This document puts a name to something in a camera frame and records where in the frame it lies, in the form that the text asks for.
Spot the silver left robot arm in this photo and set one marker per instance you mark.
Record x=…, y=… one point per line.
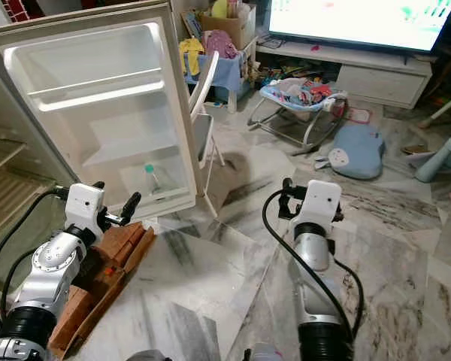
x=49, y=271

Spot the yellow cloth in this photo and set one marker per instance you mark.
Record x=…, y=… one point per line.
x=189, y=51

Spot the blue baby bouncer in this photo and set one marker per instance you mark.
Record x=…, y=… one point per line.
x=301, y=94

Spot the red lattice panel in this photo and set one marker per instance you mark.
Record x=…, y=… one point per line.
x=17, y=7

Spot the blue cloth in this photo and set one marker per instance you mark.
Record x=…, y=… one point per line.
x=224, y=71

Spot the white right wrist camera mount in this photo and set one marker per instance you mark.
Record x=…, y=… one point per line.
x=323, y=201

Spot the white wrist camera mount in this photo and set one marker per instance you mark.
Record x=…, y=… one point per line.
x=323, y=201
x=84, y=204

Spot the light blue plastic stool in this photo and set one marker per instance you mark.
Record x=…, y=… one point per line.
x=440, y=156

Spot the white chair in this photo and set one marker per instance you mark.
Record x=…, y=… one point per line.
x=207, y=83

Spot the grey left robot leg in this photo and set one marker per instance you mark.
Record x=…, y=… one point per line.
x=150, y=356

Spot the clear bottle with green cap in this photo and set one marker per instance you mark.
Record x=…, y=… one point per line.
x=151, y=180

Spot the flat screen television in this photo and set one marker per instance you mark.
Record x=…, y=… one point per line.
x=353, y=19

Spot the white fridge cabinet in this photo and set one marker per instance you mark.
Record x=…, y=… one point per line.
x=6, y=188

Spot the red and white small mat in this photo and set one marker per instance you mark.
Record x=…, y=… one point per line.
x=358, y=114

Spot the white television cabinet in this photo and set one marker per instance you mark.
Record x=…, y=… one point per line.
x=376, y=75

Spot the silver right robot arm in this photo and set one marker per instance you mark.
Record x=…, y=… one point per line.
x=314, y=263

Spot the blue bear-shaped cushion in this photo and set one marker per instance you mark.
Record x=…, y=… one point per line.
x=357, y=150

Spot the white fridge door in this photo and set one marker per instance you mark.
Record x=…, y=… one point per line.
x=105, y=128

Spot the pink garment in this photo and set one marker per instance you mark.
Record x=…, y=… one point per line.
x=219, y=43

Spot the cardboard box with toys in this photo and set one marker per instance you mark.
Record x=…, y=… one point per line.
x=227, y=28

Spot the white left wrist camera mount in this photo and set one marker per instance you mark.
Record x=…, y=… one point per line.
x=84, y=204

